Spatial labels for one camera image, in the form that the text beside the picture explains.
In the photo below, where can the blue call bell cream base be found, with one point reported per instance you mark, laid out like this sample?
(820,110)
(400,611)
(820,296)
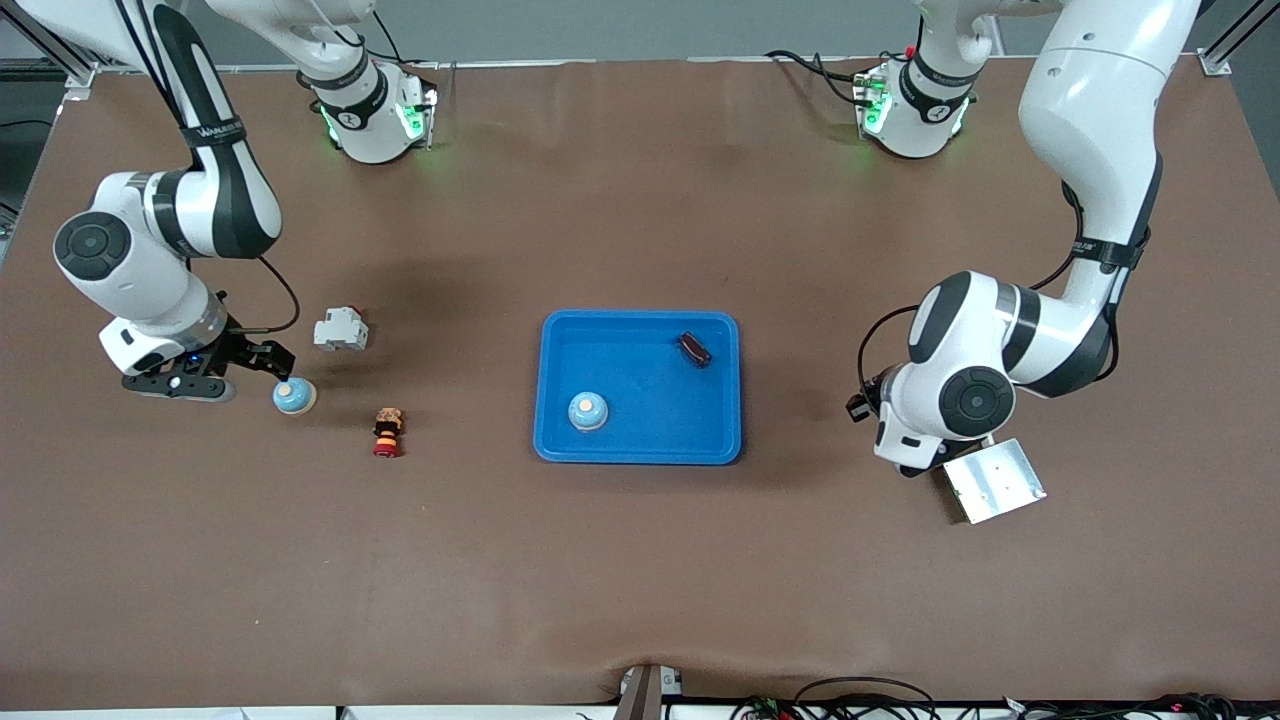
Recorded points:
(588,412)
(293,398)

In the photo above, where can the brown electrolytic capacitor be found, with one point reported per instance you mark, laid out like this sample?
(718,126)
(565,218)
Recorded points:
(695,349)

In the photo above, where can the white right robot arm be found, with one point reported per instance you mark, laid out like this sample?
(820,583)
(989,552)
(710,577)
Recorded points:
(140,270)

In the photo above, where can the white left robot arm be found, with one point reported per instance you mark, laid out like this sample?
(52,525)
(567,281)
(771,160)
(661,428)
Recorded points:
(975,400)

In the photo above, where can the blue plastic tray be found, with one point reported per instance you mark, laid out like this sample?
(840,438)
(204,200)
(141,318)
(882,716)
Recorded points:
(650,440)

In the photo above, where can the white circuit breaker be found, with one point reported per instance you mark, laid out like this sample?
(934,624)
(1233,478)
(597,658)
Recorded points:
(338,332)

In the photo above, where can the aluminium plate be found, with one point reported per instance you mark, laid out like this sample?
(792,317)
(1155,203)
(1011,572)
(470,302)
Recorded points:
(1000,485)

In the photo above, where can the orange red stacked push button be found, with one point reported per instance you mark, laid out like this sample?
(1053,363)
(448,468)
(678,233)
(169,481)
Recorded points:
(387,430)

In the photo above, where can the aluminium frame post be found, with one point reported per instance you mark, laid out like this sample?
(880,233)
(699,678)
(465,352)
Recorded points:
(70,60)
(1215,62)

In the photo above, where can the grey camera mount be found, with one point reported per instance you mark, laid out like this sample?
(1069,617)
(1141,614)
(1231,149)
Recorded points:
(645,695)

